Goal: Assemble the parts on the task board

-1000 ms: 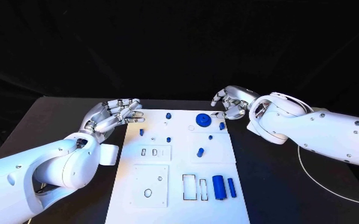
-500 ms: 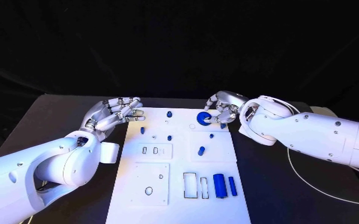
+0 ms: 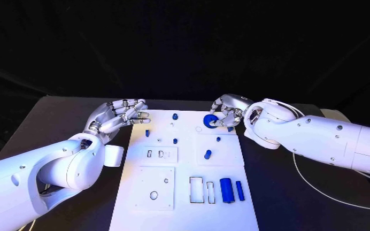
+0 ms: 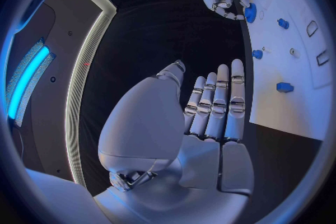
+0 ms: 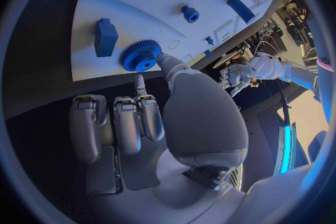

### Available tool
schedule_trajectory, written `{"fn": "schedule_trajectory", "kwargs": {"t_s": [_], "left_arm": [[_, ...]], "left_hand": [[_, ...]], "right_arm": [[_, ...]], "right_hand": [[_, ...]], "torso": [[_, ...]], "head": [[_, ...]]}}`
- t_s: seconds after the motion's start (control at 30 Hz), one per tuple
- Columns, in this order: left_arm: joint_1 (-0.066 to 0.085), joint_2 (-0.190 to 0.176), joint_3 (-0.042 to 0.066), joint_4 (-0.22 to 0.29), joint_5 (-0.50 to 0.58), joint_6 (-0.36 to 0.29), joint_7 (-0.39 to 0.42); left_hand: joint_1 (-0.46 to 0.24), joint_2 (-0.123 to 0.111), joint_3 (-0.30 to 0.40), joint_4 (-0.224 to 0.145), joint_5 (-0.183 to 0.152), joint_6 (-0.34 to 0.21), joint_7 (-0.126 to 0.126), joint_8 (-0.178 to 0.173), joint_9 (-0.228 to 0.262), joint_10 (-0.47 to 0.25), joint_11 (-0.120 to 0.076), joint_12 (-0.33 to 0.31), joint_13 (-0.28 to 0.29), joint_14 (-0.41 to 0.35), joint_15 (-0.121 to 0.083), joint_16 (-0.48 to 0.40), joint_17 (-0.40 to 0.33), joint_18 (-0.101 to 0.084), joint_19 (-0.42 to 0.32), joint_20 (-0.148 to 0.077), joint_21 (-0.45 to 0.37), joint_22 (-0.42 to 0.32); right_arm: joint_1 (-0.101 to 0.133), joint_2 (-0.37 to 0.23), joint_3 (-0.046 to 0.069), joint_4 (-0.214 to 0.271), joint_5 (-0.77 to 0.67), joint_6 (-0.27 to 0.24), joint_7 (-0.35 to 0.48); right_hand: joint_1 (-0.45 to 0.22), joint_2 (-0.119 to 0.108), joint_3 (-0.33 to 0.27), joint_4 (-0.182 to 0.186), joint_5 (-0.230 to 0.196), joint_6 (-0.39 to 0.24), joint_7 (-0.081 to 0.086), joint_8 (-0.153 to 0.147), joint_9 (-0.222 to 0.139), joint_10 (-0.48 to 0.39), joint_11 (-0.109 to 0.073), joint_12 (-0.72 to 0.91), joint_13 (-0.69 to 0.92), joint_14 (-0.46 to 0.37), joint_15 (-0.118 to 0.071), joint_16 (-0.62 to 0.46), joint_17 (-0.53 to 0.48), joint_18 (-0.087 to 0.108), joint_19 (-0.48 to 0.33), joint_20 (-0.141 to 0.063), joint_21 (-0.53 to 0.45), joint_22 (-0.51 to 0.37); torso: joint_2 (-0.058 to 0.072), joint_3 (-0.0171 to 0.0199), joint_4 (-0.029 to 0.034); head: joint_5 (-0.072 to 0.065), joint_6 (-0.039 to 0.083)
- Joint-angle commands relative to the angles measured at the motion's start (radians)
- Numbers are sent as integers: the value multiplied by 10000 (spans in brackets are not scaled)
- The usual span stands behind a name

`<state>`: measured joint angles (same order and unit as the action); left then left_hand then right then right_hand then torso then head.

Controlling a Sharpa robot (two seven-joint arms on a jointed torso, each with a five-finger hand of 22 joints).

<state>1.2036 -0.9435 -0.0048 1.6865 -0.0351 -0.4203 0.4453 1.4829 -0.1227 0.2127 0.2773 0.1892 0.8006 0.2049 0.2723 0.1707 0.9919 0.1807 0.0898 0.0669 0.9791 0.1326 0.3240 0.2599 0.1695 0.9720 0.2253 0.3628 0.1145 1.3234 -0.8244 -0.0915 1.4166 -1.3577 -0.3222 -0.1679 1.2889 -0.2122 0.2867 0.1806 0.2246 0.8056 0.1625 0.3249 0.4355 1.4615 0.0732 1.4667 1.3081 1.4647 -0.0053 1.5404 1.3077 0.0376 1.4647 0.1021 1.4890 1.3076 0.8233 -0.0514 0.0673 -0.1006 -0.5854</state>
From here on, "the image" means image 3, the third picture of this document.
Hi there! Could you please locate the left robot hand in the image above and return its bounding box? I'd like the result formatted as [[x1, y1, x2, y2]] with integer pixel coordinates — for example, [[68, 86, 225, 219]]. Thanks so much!
[[81, 98, 150, 144]]

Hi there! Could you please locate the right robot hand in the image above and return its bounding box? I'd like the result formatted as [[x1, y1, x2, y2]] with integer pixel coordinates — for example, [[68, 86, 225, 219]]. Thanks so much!
[[208, 94, 254, 128]]

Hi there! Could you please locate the blue gear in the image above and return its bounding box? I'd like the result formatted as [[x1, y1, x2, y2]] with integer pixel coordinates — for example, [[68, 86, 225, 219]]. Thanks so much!
[[202, 114, 224, 129]]

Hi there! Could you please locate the white task board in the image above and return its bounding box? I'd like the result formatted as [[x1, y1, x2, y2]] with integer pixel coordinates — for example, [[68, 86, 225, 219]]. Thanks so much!
[[107, 109, 258, 231]]

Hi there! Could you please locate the thick blue cylinder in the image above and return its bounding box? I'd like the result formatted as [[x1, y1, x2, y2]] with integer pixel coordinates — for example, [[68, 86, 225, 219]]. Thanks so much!
[[218, 178, 235, 204]]

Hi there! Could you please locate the thin blue cylinder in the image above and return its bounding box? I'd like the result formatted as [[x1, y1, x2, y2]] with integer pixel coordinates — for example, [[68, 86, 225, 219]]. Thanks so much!
[[234, 181, 245, 202]]

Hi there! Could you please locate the white cable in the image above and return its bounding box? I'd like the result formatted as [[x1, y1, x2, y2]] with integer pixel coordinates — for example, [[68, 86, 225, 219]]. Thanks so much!
[[290, 151, 370, 210]]

